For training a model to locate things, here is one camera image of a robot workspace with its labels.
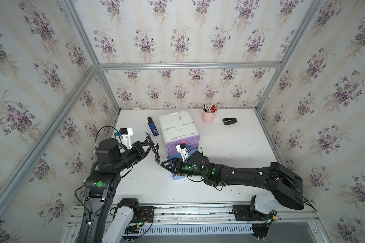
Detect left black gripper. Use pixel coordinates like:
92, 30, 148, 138
111, 141, 153, 173

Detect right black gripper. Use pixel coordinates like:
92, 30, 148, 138
159, 158, 206, 179

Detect blue bottom drawer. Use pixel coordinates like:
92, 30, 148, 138
167, 157, 201, 181

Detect purple drawer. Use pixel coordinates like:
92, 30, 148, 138
165, 135, 201, 150
166, 145, 198, 159

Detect black earphones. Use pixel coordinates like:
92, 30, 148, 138
145, 133, 161, 165

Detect purple top drawer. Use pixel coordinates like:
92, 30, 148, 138
165, 135, 201, 150

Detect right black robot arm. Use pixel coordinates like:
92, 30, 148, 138
161, 151, 304, 210

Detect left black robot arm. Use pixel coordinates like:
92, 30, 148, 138
77, 138, 154, 243

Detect white drawer cabinet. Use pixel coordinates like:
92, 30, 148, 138
159, 110, 201, 144

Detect pink pen holder cup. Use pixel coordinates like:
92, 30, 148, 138
201, 104, 217, 124

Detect black stapler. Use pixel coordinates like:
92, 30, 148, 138
222, 118, 238, 126

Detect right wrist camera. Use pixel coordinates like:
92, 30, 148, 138
176, 143, 190, 162

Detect aluminium mounting rail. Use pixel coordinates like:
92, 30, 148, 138
67, 202, 320, 227

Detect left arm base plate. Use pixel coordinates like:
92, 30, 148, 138
130, 206, 155, 223

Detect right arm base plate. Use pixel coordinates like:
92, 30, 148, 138
232, 205, 277, 222

